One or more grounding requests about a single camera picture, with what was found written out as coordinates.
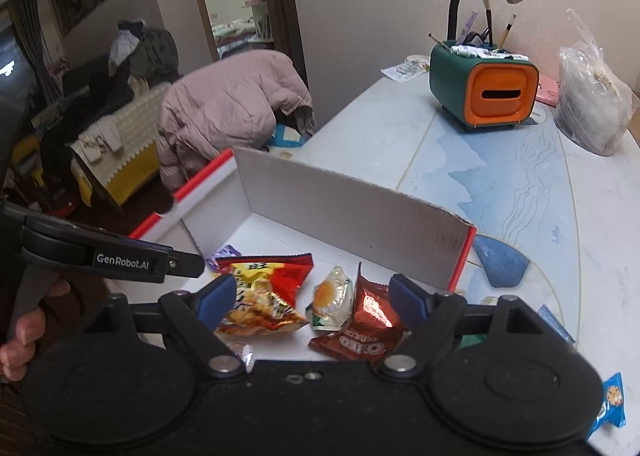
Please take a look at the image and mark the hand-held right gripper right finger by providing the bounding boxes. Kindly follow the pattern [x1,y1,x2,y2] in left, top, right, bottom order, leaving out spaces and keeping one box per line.
[379,273,546,379]

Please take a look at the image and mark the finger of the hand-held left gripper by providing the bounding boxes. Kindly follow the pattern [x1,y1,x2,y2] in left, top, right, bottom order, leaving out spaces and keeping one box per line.
[164,248,206,280]

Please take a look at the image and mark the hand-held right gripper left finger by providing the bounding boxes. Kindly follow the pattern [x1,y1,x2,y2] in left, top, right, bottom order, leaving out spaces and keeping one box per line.
[80,273,247,379]

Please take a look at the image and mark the purple candy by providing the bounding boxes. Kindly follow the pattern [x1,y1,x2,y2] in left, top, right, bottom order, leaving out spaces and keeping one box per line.
[204,243,241,267]

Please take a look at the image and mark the red yellow snack packet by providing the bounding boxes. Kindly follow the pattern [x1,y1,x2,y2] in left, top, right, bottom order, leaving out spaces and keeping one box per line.
[214,253,315,337]

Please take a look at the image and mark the shiny red cookie packet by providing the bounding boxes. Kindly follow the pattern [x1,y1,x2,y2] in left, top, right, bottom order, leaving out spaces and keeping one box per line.
[308,263,407,366]

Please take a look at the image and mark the pale yellow snack packet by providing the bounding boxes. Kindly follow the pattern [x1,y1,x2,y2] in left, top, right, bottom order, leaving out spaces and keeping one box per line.
[305,265,359,332]

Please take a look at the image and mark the red and white cardboard box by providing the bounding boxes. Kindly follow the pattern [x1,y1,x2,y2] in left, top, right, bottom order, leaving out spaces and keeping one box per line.
[128,145,477,363]

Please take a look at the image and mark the person's left hand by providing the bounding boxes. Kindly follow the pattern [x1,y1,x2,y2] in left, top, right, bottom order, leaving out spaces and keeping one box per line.
[0,280,71,383]

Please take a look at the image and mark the beige knitted sofa cover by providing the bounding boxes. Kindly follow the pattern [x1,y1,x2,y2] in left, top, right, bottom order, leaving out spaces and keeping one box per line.
[64,81,174,207]

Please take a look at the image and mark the light blue sachet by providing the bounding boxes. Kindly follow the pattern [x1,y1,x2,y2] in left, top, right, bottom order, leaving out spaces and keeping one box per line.
[537,305,576,348]

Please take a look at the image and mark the pink padded jacket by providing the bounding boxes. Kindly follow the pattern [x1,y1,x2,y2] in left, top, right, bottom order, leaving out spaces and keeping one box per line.
[157,50,317,195]

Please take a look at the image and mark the blue patterned cushion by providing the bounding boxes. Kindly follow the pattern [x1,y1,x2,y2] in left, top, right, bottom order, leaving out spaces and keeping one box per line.
[269,123,309,150]

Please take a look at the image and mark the grey curtain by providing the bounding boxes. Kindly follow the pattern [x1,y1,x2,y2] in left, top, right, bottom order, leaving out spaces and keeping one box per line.
[7,0,69,102]

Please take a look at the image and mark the dark clothes pile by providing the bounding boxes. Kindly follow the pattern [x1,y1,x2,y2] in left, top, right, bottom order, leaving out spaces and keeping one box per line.
[40,18,181,177]

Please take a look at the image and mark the green orange desk organizer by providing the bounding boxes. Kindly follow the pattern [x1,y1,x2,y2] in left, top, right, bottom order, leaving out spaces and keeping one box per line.
[428,38,540,132]

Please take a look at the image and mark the white sticker sheet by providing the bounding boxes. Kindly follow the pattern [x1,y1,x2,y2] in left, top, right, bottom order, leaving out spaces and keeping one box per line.
[380,55,431,82]

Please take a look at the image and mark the blue cookie packet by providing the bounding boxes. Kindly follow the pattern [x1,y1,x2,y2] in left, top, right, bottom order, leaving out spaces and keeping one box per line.
[584,371,627,440]

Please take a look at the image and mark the pink box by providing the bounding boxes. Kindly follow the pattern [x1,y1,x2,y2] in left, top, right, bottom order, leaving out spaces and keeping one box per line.
[534,73,561,108]

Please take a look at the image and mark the clear plastic bag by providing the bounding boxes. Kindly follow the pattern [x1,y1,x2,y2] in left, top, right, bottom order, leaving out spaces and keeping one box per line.
[553,8,640,156]

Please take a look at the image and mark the brown door frame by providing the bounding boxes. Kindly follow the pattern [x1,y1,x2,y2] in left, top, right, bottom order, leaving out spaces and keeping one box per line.
[182,0,309,88]

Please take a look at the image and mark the wooden handled brush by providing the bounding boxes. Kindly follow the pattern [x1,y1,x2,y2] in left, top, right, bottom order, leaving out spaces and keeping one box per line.
[497,13,517,50]

